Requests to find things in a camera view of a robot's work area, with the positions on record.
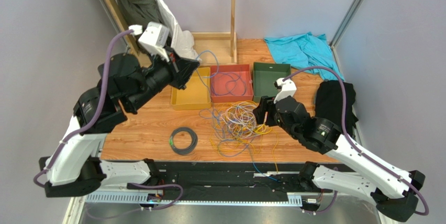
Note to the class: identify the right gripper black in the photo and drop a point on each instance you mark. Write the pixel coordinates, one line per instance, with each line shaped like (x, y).
(269, 111)

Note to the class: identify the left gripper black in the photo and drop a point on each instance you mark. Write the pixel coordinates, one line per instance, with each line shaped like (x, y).
(181, 69)

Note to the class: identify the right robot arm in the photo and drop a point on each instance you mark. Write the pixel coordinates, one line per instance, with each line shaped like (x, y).
(393, 191)

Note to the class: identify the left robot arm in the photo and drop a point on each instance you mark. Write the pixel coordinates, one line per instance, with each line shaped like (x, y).
(125, 86)

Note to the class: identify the white cloth hanging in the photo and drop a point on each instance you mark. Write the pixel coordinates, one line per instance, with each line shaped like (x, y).
(182, 40)

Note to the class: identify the yellow plastic bin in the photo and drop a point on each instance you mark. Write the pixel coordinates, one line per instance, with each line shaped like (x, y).
(196, 96)

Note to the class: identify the green plastic bin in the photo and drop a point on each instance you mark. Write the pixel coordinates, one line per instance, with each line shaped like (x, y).
(264, 77)

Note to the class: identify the black cloth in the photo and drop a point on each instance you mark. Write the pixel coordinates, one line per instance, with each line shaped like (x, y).
(328, 104)

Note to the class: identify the red plastic bin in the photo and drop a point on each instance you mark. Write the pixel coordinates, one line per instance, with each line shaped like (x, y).
(231, 83)

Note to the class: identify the cyan cloth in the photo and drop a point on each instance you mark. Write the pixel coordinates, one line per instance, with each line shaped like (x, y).
(302, 51)

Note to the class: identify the olive green cloth hanging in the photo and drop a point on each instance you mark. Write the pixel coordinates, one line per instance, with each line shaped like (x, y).
(140, 12)

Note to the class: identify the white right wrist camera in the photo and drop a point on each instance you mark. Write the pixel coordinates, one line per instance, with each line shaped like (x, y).
(285, 87)

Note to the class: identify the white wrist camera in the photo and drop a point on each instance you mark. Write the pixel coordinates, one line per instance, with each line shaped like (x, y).
(152, 39)
(285, 87)

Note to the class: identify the wooden frame stand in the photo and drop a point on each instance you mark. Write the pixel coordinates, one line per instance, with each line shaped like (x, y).
(222, 44)

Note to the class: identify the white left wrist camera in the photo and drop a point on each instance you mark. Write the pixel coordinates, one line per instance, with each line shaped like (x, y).
(152, 39)

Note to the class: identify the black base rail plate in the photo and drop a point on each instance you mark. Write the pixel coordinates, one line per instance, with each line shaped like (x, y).
(229, 181)

